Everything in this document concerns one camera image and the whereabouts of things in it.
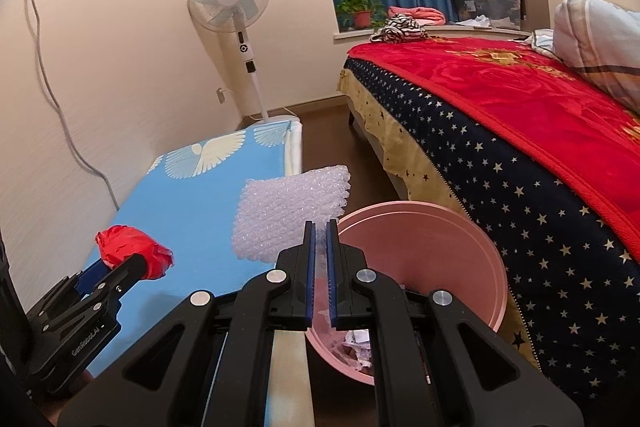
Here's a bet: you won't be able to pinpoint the clear storage box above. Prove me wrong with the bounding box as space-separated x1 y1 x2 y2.
452 0 522 30

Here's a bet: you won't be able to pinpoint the plaid pillow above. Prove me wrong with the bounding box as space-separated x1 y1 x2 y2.
553 0 640 113

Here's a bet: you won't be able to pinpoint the blue cloth covered table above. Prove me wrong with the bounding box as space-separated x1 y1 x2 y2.
79 118 317 427

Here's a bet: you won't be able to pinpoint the red blanket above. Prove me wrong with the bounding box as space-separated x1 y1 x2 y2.
347 38 639 243

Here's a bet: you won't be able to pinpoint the grey wall cable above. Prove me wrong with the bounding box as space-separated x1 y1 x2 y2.
27 0 122 212

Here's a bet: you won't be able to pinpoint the pink plastic trash bin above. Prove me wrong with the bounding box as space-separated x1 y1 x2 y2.
304 199 510 387

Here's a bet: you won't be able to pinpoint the potted green plant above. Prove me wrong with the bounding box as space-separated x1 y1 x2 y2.
335 0 387 31

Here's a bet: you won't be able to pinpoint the red ball wrapper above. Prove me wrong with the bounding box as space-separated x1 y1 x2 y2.
94 225 174 280

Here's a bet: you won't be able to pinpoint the pink bubble wrap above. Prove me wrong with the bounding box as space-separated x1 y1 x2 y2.
231 165 350 263

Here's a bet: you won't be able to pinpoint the pink folded clothes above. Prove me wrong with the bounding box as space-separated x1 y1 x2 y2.
387 6 447 26

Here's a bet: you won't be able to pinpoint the white tissue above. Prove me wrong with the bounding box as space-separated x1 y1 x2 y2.
338 329 373 375

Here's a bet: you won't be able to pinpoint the striped cloth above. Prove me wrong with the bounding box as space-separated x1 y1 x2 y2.
370 14 430 43

